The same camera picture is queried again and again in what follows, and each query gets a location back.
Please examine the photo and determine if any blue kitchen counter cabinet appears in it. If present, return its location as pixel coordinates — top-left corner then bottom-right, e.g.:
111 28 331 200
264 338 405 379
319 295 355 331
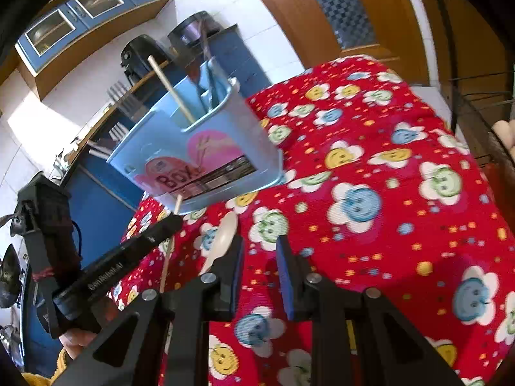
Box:
19 23 275 378

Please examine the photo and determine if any left hand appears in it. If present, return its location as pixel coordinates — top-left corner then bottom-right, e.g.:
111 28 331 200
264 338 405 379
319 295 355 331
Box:
59 328 97 360

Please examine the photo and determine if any red smiley flower tablecloth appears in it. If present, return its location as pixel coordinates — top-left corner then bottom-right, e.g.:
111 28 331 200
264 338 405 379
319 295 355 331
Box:
109 56 514 385

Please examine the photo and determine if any cream plastic spoon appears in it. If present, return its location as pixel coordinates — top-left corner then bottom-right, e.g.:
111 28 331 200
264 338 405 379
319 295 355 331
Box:
199 212 238 275

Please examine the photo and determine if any wooden door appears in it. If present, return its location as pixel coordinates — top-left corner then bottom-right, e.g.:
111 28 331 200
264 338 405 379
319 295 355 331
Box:
261 0 430 85

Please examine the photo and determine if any blue plastic utensil box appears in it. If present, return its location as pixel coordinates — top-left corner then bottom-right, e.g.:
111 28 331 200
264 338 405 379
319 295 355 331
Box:
120 59 283 214

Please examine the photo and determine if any silver fork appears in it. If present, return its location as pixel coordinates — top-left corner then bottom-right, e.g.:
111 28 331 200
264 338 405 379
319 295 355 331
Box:
86 123 129 161
107 81 145 123

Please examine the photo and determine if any black air fryer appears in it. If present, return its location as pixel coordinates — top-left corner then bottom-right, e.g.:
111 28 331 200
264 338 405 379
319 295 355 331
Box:
120 34 170 86

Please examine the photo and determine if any blue wall cabinet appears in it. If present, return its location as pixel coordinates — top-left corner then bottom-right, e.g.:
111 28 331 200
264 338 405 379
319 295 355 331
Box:
15 0 169 100

